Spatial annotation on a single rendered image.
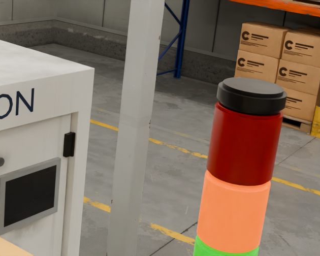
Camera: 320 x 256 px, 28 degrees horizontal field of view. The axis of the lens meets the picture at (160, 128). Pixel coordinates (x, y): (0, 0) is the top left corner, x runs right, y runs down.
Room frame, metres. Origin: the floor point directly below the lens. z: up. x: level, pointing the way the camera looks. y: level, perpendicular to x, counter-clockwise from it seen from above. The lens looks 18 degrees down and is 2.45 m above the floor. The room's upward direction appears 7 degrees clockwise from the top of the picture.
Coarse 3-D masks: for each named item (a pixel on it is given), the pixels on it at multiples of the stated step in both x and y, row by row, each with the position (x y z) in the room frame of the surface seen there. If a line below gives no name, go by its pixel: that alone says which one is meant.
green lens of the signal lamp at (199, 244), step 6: (198, 240) 0.45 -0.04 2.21; (198, 246) 0.44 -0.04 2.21; (204, 246) 0.43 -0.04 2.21; (258, 246) 0.45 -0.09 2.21; (198, 252) 0.44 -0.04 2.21; (204, 252) 0.43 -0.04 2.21; (210, 252) 0.43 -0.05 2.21; (216, 252) 0.43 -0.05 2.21; (222, 252) 0.43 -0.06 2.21; (228, 252) 0.43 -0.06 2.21; (246, 252) 0.43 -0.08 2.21; (252, 252) 0.43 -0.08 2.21
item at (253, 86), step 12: (228, 84) 0.44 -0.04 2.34; (240, 84) 0.45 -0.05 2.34; (252, 84) 0.45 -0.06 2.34; (264, 84) 0.45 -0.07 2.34; (276, 84) 0.46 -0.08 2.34; (216, 96) 0.45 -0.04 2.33; (228, 96) 0.43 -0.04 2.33; (240, 96) 0.43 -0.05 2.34; (252, 96) 0.43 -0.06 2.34; (264, 96) 0.43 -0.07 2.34; (276, 96) 0.43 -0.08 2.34; (240, 108) 0.42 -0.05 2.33; (252, 108) 0.42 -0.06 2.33; (264, 108) 0.42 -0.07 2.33; (276, 108) 0.43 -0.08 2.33
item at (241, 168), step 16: (224, 112) 0.43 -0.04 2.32; (240, 112) 0.43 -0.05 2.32; (224, 128) 0.43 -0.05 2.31; (240, 128) 0.42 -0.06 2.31; (256, 128) 0.42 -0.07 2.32; (272, 128) 0.43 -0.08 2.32; (224, 144) 0.43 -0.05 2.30; (240, 144) 0.42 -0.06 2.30; (256, 144) 0.42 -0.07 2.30; (272, 144) 0.43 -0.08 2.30; (208, 160) 0.44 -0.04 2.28; (224, 160) 0.43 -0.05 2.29; (240, 160) 0.42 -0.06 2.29; (256, 160) 0.42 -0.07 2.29; (272, 160) 0.43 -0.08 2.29; (224, 176) 0.43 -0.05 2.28; (240, 176) 0.42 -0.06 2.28; (256, 176) 0.43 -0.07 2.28
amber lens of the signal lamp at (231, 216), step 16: (208, 176) 0.44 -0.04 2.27; (208, 192) 0.44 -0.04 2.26; (224, 192) 0.43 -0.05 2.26; (240, 192) 0.42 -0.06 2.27; (256, 192) 0.43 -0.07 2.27; (208, 208) 0.43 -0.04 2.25; (224, 208) 0.43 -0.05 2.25; (240, 208) 0.42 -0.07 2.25; (256, 208) 0.43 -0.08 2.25; (208, 224) 0.43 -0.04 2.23; (224, 224) 0.42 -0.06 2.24; (240, 224) 0.42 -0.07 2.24; (256, 224) 0.43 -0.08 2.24; (208, 240) 0.43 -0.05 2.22; (224, 240) 0.42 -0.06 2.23; (240, 240) 0.42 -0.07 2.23; (256, 240) 0.43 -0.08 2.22
